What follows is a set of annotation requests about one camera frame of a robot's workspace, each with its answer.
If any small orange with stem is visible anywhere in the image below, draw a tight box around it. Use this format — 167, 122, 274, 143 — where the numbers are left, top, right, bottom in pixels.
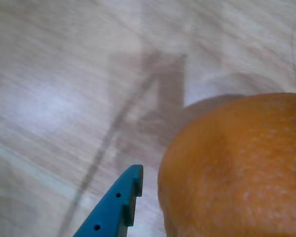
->
157, 92, 296, 237

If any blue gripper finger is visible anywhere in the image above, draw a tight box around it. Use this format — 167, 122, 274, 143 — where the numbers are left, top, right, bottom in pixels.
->
73, 164, 144, 237

